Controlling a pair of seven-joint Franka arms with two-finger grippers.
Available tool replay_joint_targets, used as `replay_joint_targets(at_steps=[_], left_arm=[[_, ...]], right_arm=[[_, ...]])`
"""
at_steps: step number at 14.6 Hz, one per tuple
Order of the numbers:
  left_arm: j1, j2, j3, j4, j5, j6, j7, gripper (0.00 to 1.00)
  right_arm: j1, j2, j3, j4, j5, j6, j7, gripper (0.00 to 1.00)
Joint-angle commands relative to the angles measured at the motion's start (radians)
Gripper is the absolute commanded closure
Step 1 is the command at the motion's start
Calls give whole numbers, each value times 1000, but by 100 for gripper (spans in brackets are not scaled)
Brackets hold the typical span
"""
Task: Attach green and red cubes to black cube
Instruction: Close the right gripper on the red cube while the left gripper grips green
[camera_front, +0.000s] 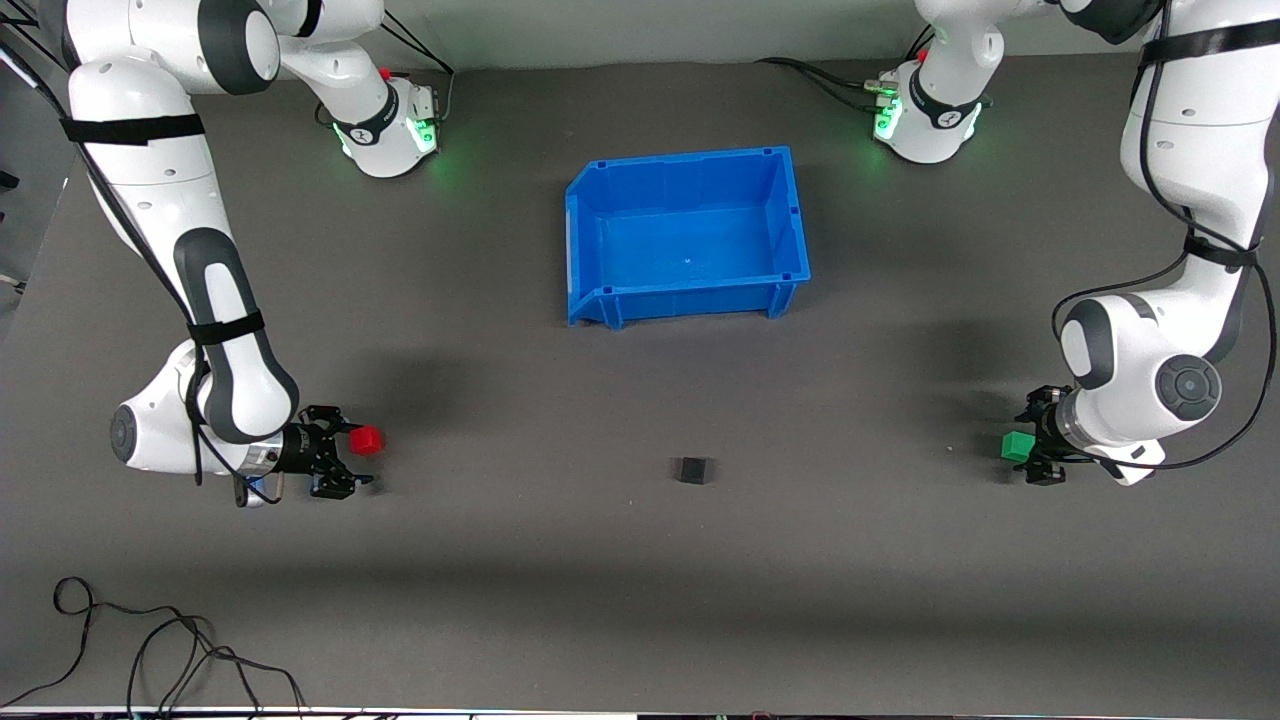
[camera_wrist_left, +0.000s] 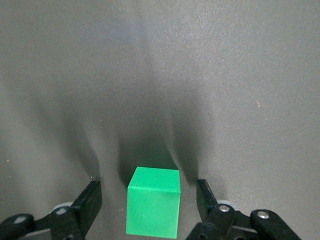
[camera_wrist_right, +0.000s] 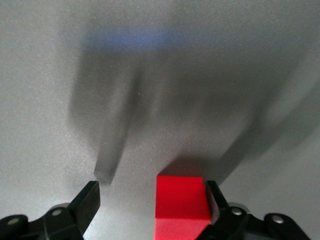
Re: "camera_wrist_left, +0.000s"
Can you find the green cube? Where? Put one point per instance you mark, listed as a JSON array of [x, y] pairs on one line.
[[152, 207]]

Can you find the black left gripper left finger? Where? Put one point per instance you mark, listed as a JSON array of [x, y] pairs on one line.
[[62, 225]]

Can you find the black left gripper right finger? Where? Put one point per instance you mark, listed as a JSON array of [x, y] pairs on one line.
[[225, 225]]

